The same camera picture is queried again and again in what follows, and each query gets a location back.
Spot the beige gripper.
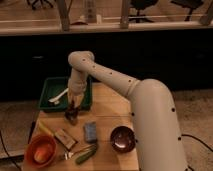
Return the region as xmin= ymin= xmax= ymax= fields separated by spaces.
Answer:
xmin=68 ymin=74 xmax=87 ymax=110

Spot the dark purple grapes bunch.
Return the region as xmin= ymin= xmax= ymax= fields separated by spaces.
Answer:
xmin=65 ymin=108 xmax=78 ymax=125

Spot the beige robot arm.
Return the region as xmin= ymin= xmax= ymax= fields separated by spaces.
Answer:
xmin=68 ymin=51 xmax=188 ymax=171

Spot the white plastic spoon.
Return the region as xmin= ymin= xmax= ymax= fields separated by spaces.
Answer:
xmin=48 ymin=88 xmax=68 ymax=104

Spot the green plastic tray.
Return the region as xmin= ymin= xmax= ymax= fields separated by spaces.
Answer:
xmin=39 ymin=77 xmax=92 ymax=113

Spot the blue sponge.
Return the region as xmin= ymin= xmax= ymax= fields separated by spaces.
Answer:
xmin=84 ymin=122 xmax=97 ymax=143

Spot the brown wooden block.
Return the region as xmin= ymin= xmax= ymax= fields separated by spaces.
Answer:
xmin=55 ymin=129 xmax=77 ymax=150

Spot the yellow banana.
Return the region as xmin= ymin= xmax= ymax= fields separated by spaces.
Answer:
xmin=38 ymin=121 xmax=54 ymax=136

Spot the orange plastic bowl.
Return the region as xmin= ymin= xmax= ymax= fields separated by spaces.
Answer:
xmin=24 ymin=134 xmax=57 ymax=168

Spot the green cucumber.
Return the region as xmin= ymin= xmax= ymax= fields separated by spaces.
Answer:
xmin=75 ymin=145 xmax=98 ymax=165

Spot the metal fork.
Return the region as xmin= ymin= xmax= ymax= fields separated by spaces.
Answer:
xmin=60 ymin=145 xmax=96 ymax=160

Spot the peach fruit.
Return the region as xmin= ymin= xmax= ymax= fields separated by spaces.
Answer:
xmin=34 ymin=147 xmax=51 ymax=163

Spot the black cable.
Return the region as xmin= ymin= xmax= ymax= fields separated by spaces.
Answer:
xmin=0 ymin=129 xmax=22 ymax=171

